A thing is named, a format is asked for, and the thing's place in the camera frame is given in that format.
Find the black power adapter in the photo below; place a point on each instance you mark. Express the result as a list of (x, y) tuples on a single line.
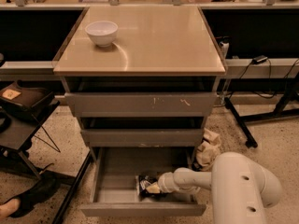
[(259, 59)]

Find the grey drawer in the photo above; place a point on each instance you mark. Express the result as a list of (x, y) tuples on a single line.
[(142, 138), (114, 192), (137, 105)]

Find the black floor bar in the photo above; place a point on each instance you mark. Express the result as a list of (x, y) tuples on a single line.
[(59, 218)]

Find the blue chip bag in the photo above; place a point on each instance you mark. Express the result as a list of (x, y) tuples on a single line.
[(141, 182)]

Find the grey middle drawer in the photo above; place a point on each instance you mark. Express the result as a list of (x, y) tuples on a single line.
[(142, 138)]

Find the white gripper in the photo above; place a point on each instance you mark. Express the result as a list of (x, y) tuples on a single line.
[(164, 182)]

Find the white ceramic bowl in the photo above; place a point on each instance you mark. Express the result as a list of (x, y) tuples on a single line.
[(102, 33)]

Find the black shoe on foot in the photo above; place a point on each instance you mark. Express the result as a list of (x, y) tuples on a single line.
[(23, 203)]

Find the grey top drawer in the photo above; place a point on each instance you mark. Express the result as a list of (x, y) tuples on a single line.
[(137, 105)]

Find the grey drawer cabinet with top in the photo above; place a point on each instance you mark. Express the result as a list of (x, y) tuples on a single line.
[(158, 49)]

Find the crumpled beige cloth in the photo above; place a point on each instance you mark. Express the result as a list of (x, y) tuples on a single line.
[(208, 151)]

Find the grey bottom drawer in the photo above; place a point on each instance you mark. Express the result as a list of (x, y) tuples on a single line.
[(114, 192)]

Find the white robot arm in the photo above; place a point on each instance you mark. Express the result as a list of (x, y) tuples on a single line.
[(241, 188)]

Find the black chair with label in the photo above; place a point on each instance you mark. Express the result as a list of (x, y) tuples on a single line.
[(25, 110)]

